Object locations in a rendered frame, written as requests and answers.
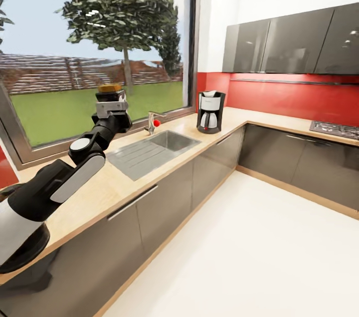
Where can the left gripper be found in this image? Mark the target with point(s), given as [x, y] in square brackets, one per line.
[113, 122]

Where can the bottle of coffee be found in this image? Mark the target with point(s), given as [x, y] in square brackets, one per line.
[113, 92]

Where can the fixed window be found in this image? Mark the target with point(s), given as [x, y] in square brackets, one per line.
[55, 53]

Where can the coffee maker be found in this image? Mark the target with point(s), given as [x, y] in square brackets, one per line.
[210, 112]

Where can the drop in sink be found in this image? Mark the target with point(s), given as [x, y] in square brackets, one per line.
[144, 156]

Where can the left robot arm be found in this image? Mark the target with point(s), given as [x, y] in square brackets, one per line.
[22, 213]

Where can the electric kettle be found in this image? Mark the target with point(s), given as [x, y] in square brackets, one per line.
[32, 247]

